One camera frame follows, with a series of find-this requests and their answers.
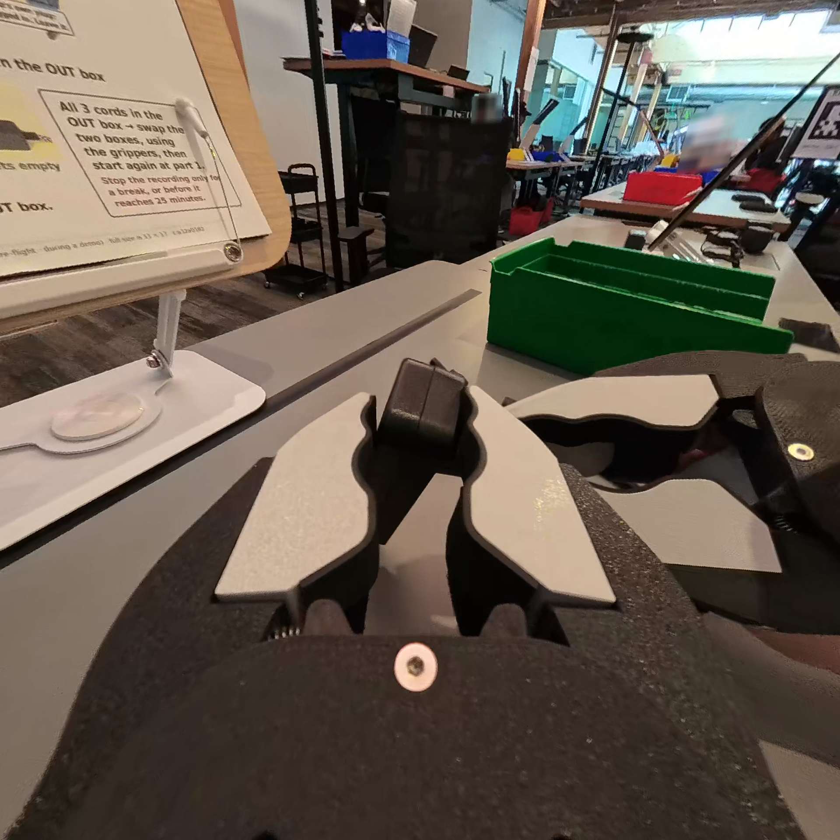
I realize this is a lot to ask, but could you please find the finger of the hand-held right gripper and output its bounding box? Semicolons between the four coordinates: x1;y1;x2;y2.
504;375;723;460
591;453;783;573

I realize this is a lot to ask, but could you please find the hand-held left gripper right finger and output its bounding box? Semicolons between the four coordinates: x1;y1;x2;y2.
461;386;618;608

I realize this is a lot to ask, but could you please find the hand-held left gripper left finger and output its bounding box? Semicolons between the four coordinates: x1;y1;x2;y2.
215;392;383;611

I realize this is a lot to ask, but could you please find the black power strip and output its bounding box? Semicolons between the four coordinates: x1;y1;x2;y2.
375;357;472;460

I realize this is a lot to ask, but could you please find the green plastic bin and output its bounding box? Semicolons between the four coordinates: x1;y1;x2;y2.
489;238;795;375

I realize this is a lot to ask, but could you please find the document holder with white base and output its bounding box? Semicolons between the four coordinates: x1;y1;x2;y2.
0;0;293;552

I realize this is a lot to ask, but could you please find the red bucket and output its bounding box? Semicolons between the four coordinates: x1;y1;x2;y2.
508;202;553;237

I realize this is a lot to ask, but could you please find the red bin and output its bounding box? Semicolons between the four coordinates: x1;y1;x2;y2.
622;172;704;206

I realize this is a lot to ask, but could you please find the long work table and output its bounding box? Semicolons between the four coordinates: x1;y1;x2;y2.
581;184;791;232

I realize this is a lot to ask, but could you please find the black slanted rod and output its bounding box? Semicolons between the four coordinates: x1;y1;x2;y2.
646;62;840;253

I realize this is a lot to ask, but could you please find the black utility cart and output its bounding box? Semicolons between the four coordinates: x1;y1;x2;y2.
264;164;329;301

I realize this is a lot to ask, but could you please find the black mesh screen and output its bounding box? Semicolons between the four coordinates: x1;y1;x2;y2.
386;108;514;269

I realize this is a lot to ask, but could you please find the black and white marker sign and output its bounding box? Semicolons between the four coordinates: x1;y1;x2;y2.
791;84;840;160

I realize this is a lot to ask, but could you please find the black vertical pole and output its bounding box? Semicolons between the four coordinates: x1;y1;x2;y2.
303;0;347;294

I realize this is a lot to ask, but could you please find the printed instruction sheet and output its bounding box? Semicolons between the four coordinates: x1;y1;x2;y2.
0;0;273;278

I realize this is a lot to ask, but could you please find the wooden standing desk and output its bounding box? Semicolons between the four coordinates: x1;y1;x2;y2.
282;58;492;290

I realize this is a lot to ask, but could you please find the blue crate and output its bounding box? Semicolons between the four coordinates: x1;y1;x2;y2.
341;29;411;64

